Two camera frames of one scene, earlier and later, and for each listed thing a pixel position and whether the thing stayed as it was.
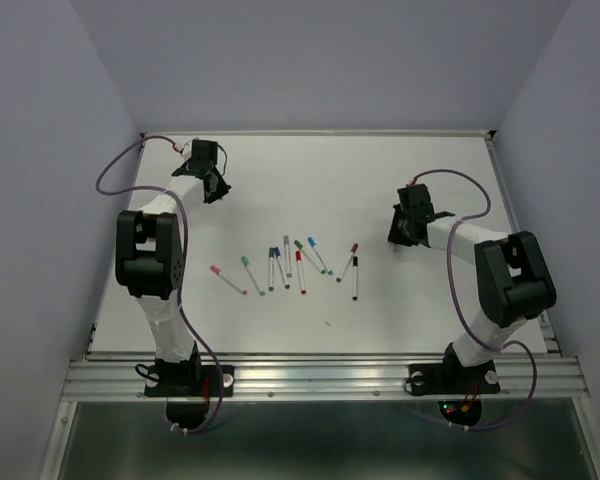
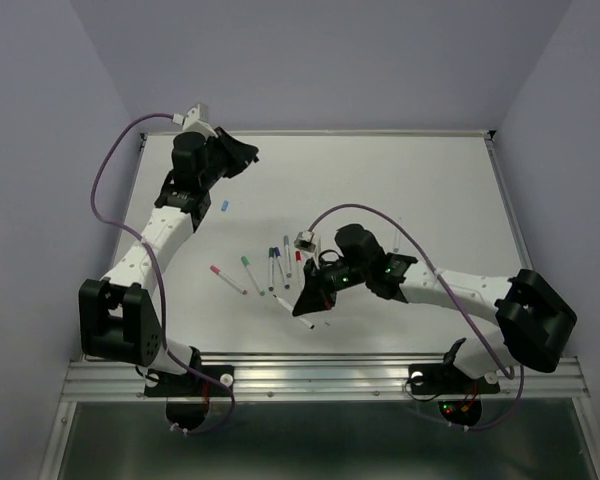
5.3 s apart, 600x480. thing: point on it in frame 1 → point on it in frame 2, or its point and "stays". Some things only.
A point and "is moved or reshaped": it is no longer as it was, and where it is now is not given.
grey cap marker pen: x=287 y=256 stays
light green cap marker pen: x=246 y=262 stays
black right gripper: x=394 y=235 → x=316 y=295
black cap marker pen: x=355 y=264 is moved or reshaped
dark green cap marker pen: x=271 y=268 stays
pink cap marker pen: x=216 y=270 stays
